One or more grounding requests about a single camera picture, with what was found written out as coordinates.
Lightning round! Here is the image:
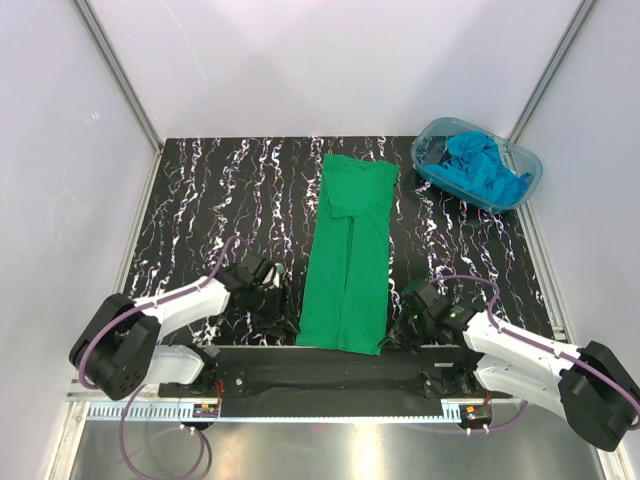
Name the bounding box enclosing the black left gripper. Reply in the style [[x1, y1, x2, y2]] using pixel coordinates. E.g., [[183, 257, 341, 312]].
[[245, 284, 300, 339]]

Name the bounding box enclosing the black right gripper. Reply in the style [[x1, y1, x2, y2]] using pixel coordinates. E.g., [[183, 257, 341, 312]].
[[378, 302, 434, 355]]

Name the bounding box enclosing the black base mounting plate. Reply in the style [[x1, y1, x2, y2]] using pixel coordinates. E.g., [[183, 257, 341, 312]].
[[160, 346, 486, 413]]

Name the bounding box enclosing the clear blue plastic bin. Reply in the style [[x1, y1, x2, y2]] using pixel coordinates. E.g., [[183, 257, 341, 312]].
[[411, 117, 543, 213]]

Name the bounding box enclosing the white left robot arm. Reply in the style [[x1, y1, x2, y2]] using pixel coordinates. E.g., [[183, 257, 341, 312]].
[[69, 254, 299, 400]]

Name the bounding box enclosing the right aluminium corner post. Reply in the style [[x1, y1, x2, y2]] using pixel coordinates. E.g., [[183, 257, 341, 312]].
[[508, 0, 600, 143]]

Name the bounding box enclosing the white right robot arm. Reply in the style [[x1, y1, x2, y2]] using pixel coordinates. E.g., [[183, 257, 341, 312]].
[[379, 279, 639, 452]]

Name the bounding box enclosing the left aluminium corner post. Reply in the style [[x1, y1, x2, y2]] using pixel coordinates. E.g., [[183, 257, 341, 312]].
[[70, 0, 164, 154]]

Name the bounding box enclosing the blue t shirt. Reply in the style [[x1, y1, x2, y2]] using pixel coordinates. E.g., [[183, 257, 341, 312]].
[[420, 131, 531, 212]]

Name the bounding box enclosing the white slotted cable duct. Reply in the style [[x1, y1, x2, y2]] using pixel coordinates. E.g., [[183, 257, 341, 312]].
[[87, 401, 492, 425]]

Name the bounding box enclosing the green t shirt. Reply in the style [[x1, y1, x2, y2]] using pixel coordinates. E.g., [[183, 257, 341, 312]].
[[296, 154, 399, 356]]

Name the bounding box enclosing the aluminium corner post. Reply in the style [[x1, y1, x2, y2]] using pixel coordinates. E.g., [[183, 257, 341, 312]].
[[70, 0, 164, 154], [508, 0, 600, 143]]

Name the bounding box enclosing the aluminium front frame rail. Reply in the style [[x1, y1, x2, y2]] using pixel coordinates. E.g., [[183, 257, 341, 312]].
[[45, 401, 639, 479]]

